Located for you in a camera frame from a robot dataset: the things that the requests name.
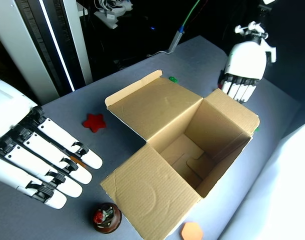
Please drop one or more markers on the red star block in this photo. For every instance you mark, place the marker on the red star block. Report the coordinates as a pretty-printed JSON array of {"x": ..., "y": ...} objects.
[{"x": 95, "y": 122}]

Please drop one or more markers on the orange hexagon block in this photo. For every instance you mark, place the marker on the orange hexagon block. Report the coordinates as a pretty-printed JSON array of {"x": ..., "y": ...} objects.
[
  {"x": 192, "y": 231},
  {"x": 78, "y": 162}
]

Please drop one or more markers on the white-sided cardboard box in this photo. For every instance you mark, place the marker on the white-sided cardboard box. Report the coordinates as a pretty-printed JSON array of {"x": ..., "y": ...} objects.
[{"x": 147, "y": 195}]

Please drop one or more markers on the white pillar with light strip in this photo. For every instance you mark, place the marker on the white pillar with light strip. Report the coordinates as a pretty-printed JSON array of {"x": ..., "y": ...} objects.
[{"x": 12, "y": 37}]

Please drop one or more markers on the bright white sheet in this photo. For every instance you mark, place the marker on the bright white sheet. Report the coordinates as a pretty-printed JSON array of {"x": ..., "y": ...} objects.
[{"x": 280, "y": 187}]

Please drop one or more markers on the green toy brick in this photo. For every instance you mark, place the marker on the green toy brick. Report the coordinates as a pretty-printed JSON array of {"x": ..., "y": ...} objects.
[
  {"x": 257, "y": 129},
  {"x": 173, "y": 79}
]

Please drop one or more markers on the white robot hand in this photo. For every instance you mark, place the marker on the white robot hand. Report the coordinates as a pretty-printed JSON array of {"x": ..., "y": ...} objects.
[
  {"x": 247, "y": 60},
  {"x": 10, "y": 105}
]

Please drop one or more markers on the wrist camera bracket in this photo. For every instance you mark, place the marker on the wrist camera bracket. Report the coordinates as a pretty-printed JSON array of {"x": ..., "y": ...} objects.
[{"x": 272, "y": 53}]

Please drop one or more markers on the grey table cloth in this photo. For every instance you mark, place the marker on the grey table cloth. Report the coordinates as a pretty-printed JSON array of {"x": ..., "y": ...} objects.
[{"x": 30, "y": 222}]

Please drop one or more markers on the white flat plastic part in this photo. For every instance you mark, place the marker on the white flat plastic part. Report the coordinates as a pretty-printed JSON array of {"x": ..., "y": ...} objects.
[{"x": 106, "y": 20}]

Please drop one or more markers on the chocolate cupcake toy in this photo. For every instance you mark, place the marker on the chocolate cupcake toy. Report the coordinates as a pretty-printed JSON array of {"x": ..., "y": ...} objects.
[{"x": 107, "y": 220}]

